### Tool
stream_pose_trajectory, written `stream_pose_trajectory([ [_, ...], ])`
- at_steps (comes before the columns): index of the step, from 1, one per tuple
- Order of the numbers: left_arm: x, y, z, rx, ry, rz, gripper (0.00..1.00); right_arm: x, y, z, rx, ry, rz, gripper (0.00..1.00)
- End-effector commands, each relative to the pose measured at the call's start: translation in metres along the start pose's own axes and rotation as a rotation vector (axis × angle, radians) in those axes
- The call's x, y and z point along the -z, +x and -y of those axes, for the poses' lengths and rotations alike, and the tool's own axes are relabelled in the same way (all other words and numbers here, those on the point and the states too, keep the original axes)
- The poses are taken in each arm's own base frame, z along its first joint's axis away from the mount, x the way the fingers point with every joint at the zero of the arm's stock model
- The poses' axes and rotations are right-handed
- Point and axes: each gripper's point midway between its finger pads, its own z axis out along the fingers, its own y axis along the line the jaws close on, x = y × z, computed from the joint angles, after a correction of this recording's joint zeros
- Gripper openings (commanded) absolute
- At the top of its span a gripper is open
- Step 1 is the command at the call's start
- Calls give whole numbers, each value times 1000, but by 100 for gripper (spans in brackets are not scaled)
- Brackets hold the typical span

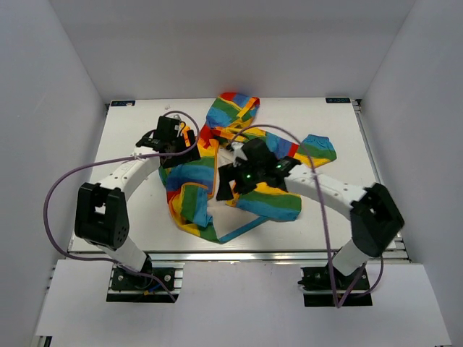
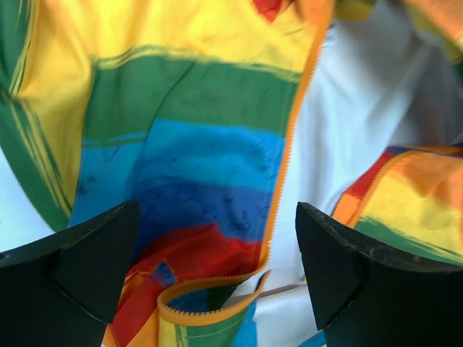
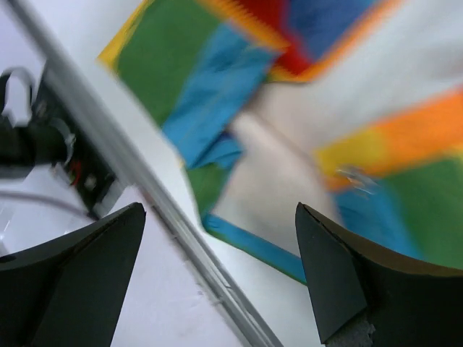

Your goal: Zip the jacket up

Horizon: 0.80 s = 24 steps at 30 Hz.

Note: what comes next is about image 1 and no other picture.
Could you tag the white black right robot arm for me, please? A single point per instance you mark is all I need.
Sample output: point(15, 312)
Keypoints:
point(375, 219)

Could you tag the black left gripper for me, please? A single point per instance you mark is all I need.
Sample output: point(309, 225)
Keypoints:
point(187, 157)

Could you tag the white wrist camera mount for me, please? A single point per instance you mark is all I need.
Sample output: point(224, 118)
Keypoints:
point(235, 154)
point(179, 124)

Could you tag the blue label left corner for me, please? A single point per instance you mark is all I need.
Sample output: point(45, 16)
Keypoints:
point(122, 103)

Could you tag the aluminium table front rail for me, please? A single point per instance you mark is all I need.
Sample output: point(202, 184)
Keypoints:
point(238, 256)

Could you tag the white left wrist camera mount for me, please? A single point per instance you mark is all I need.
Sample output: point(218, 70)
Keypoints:
point(179, 124)

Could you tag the blue label corner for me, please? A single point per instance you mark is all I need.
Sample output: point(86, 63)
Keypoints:
point(337, 100)
point(122, 103)

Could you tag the blue label right corner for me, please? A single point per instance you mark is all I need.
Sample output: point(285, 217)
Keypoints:
point(337, 100)

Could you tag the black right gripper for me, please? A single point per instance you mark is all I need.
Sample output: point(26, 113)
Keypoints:
point(228, 173)

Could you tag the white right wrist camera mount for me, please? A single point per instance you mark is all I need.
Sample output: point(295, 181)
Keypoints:
point(235, 154)

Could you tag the rainbow striped kids jacket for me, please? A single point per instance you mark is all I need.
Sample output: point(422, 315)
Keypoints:
point(190, 186)

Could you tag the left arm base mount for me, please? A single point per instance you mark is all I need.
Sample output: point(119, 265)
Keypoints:
point(127, 288)

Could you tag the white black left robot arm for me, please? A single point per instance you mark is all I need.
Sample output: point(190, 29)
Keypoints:
point(102, 215)

